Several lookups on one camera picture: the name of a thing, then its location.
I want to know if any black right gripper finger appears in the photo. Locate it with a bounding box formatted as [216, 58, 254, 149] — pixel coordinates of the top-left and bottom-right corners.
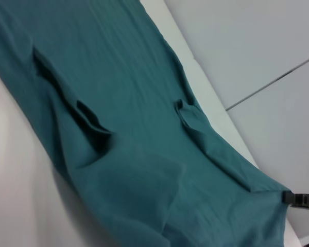
[281, 190, 309, 208]

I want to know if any blue-green t-shirt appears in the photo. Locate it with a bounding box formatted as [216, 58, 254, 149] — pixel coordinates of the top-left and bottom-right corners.
[0, 0, 292, 247]

